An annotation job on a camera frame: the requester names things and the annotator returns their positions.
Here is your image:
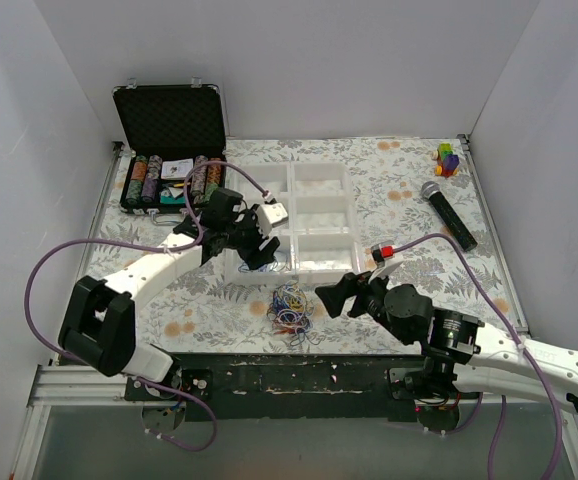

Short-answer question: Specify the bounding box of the blue wire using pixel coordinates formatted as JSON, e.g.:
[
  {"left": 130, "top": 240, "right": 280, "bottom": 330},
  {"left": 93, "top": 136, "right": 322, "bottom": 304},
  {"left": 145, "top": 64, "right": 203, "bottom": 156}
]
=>
[{"left": 238, "top": 249, "right": 295, "bottom": 275}]

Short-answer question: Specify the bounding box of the colourful wire bundle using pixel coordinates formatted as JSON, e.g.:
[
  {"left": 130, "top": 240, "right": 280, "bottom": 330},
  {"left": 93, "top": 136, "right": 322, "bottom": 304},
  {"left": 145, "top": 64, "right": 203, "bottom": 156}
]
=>
[{"left": 266, "top": 279, "right": 320, "bottom": 347}]

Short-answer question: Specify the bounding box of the white compartment tray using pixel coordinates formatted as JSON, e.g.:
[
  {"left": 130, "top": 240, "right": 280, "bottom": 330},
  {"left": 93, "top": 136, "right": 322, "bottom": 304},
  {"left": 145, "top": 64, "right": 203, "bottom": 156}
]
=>
[{"left": 224, "top": 162, "right": 362, "bottom": 286}]

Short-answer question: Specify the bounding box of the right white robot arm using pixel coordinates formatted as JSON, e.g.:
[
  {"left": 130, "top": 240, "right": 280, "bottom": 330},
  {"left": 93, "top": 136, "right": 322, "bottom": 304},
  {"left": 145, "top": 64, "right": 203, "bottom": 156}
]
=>
[{"left": 315, "top": 272, "right": 578, "bottom": 415}]

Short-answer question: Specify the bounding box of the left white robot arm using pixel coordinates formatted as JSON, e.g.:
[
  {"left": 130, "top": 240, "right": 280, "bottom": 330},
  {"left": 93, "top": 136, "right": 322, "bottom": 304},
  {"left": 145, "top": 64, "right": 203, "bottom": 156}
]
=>
[{"left": 58, "top": 188, "right": 289, "bottom": 400}]

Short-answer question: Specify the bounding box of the green poker chip stack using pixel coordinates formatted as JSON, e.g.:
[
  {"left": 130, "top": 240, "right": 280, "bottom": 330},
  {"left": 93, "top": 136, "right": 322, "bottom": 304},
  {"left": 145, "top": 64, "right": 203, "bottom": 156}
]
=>
[{"left": 202, "top": 182, "right": 220, "bottom": 205}]

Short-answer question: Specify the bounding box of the teal card box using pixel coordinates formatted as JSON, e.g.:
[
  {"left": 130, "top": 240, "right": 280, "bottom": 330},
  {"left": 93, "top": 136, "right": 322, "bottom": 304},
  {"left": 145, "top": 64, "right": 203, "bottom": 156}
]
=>
[{"left": 160, "top": 194, "right": 187, "bottom": 208}]

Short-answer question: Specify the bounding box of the white playing card deck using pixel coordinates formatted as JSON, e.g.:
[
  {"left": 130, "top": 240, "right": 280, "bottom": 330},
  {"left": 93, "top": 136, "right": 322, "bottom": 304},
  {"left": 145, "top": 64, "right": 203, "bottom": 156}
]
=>
[{"left": 160, "top": 158, "right": 194, "bottom": 181}]

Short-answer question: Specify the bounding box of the purple poker chip stack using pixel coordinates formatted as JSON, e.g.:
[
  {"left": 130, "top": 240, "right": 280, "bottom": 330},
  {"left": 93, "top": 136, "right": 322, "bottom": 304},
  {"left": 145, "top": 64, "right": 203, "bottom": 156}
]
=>
[{"left": 141, "top": 155, "right": 163, "bottom": 203}]

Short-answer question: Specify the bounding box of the black poker chip case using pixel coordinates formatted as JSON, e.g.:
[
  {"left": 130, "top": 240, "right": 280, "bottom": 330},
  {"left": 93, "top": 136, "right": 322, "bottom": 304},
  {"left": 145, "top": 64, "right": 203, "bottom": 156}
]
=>
[{"left": 112, "top": 84, "right": 226, "bottom": 215}]

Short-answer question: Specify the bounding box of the orange poker chip stack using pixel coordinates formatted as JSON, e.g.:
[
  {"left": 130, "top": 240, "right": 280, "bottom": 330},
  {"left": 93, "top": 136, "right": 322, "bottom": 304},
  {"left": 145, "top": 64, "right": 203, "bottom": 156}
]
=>
[{"left": 129, "top": 155, "right": 148, "bottom": 192}]

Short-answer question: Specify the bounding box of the black handheld microphone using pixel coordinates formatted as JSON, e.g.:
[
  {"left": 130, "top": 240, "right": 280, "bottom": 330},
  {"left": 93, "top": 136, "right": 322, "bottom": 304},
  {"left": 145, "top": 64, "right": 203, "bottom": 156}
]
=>
[{"left": 421, "top": 181, "right": 478, "bottom": 252}]

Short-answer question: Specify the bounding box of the colourful toy block stack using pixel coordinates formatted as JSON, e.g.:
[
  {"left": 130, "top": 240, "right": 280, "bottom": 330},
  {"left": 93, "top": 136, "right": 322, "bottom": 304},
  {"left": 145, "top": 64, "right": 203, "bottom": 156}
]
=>
[{"left": 433, "top": 143, "right": 460, "bottom": 178}]

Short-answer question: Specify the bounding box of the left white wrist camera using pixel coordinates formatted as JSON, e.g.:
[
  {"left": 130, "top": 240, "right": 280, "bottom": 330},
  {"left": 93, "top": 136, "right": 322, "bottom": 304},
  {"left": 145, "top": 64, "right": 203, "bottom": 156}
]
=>
[{"left": 256, "top": 202, "right": 289, "bottom": 236}]

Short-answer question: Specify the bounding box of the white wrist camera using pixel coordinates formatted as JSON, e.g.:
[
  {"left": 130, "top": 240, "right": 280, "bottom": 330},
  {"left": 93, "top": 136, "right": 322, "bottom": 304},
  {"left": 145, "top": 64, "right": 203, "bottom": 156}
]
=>
[
  {"left": 370, "top": 242, "right": 404, "bottom": 281},
  {"left": 256, "top": 202, "right": 289, "bottom": 236}
]

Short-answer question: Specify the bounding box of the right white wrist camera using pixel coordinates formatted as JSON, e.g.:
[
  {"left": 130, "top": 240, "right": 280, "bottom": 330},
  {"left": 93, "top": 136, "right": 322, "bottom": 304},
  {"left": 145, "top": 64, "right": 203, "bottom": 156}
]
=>
[{"left": 370, "top": 242, "right": 404, "bottom": 281}]

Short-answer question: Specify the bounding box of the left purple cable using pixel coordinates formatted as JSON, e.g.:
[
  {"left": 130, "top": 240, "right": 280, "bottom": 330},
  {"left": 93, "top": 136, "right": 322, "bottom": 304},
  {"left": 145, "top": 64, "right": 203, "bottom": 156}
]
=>
[{"left": 23, "top": 161, "right": 273, "bottom": 454}]

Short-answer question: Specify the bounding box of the purple cable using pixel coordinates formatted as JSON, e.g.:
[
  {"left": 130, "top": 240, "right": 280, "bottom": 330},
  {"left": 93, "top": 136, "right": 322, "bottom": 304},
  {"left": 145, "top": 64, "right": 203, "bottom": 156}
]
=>
[
  {"left": 391, "top": 232, "right": 565, "bottom": 480},
  {"left": 23, "top": 161, "right": 273, "bottom": 454}
]

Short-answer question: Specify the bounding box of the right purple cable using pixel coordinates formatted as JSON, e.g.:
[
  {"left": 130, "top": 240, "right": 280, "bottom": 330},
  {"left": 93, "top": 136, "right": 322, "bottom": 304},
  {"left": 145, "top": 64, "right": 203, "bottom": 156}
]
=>
[{"left": 391, "top": 232, "right": 565, "bottom": 480}]

